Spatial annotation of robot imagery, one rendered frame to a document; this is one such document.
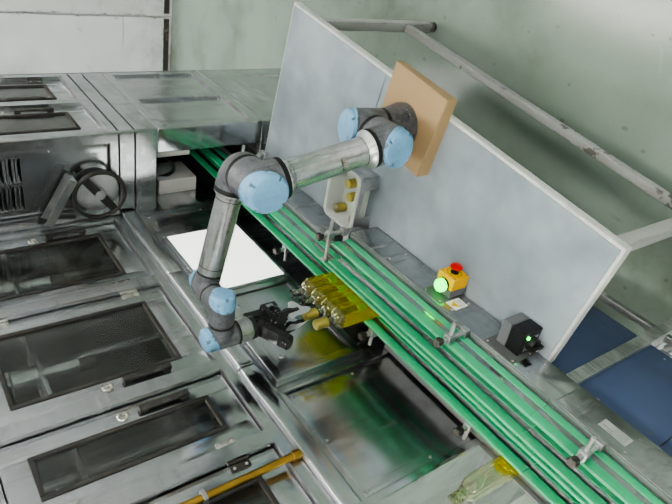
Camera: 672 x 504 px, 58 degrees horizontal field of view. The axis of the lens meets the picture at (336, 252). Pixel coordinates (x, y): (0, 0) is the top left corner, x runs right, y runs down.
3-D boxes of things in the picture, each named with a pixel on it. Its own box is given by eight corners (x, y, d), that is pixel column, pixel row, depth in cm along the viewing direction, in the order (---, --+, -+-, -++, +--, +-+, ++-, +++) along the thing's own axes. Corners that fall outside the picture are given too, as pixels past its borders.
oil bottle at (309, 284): (346, 279, 221) (297, 292, 209) (349, 266, 218) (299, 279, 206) (355, 287, 218) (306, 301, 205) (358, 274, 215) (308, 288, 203)
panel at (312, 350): (236, 227, 263) (161, 241, 243) (237, 221, 261) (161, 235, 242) (361, 355, 205) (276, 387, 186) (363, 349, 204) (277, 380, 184)
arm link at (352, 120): (370, 101, 191) (335, 101, 184) (396, 115, 182) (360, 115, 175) (363, 138, 197) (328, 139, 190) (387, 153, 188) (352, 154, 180)
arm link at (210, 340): (209, 337, 171) (208, 360, 176) (244, 326, 178) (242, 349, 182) (197, 321, 177) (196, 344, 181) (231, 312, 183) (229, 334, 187)
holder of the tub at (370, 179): (338, 219, 240) (323, 222, 236) (351, 156, 226) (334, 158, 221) (365, 241, 229) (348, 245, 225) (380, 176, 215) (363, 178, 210)
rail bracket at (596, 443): (593, 440, 150) (561, 461, 142) (605, 419, 146) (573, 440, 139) (607, 451, 147) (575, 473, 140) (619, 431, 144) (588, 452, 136)
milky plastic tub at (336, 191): (340, 208, 237) (322, 211, 232) (350, 155, 225) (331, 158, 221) (367, 229, 226) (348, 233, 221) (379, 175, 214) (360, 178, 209)
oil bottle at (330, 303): (365, 297, 214) (316, 312, 202) (368, 284, 211) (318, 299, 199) (375, 306, 210) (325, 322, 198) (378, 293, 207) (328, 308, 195)
